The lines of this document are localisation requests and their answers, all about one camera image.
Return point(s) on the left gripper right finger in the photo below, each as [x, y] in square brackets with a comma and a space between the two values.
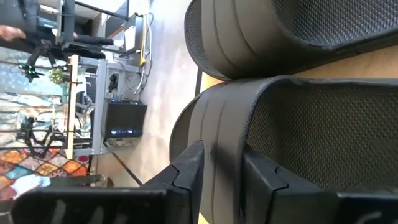
[264, 202]

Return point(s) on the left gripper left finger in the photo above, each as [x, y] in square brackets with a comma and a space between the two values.
[183, 199]

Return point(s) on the black rubber slide sandal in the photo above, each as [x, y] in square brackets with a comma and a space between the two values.
[248, 37]
[311, 130]

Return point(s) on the small black robot arm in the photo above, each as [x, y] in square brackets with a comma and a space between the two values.
[31, 137]
[31, 70]

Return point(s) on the black computer case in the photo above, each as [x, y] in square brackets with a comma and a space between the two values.
[124, 118]

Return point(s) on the colourful patchwork rug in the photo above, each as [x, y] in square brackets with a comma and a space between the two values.
[46, 168]

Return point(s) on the small yellow-green plant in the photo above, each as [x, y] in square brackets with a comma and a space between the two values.
[57, 76]

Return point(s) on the person's hand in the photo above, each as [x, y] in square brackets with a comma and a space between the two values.
[11, 32]

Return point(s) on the person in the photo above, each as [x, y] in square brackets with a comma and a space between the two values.
[18, 12]

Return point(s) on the black metal table frame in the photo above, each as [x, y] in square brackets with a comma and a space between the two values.
[198, 82]

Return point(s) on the light wooden post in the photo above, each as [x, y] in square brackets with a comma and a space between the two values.
[72, 124]

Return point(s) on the grey metal workbench frame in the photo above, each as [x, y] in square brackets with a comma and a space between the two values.
[101, 93]

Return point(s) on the black desk frame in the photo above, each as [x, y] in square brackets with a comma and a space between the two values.
[66, 18]

